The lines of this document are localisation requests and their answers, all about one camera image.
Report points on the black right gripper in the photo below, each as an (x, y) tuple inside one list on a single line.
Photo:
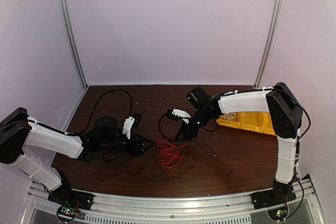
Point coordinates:
[(190, 132)]

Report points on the aluminium frame post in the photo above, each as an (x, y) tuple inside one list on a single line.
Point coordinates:
[(276, 10), (72, 43)]

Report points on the yellow bin right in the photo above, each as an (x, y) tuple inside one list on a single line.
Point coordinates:
[(268, 128)]

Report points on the aluminium frame post left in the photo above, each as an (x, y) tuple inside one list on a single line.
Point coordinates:
[(72, 43)]

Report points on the yellow bin middle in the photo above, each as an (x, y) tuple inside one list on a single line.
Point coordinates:
[(253, 121)]

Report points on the aluminium front rail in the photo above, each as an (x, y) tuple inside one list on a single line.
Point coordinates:
[(232, 208)]

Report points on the controller board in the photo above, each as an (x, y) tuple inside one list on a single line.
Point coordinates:
[(278, 214), (66, 214)]

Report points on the aluminium frame post right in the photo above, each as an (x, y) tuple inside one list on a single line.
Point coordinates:
[(276, 10)]

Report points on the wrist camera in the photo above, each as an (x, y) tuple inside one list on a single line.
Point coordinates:
[(177, 114), (132, 122)]

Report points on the yellow bin left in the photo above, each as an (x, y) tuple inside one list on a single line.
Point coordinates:
[(232, 120)]

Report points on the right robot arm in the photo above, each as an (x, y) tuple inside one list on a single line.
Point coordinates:
[(274, 109)]

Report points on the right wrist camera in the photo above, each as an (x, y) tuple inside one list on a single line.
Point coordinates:
[(177, 114)]

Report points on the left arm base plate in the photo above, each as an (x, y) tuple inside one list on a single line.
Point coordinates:
[(70, 198)]

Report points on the yellow bin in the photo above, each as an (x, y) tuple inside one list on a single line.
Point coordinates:
[(232, 120), (268, 128), (253, 121)]

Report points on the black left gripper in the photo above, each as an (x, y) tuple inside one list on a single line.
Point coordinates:
[(137, 151)]

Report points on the left controller board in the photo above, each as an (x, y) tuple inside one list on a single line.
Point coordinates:
[(66, 214)]

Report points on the right controller board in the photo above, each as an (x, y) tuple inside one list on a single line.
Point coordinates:
[(278, 214)]

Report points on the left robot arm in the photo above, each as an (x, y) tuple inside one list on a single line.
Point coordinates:
[(19, 132)]

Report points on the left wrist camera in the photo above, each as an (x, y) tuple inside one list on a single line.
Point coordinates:
[(132, 122)]

